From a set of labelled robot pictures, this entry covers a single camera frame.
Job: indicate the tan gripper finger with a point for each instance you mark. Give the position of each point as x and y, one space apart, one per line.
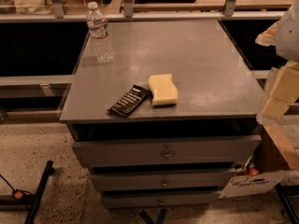
280 92

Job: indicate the clear plastic water bottle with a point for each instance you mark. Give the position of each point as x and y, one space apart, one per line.
99 33

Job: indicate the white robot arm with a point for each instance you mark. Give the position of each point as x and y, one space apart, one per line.
284 35

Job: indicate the cardboard box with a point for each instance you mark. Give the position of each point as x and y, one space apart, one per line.
270 163

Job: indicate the top grey drawer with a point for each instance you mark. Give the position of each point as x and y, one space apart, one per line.
165 151

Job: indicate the grey drawer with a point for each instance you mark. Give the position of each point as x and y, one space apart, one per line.
162 179
165 151
157 199

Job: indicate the yellow sponge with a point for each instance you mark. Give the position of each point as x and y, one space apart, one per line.
164 91

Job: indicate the grey drawer cabinet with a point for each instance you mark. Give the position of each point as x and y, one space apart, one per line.
167 121

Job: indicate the middle grey drawer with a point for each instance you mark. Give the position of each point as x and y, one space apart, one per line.
162 179

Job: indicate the black snack bar wrapper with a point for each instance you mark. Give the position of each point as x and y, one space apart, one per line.
129 102

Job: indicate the bottom grey drawer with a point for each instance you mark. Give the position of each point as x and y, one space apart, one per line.
157 199

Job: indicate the black metal stand leg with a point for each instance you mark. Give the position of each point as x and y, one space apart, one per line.
26 199

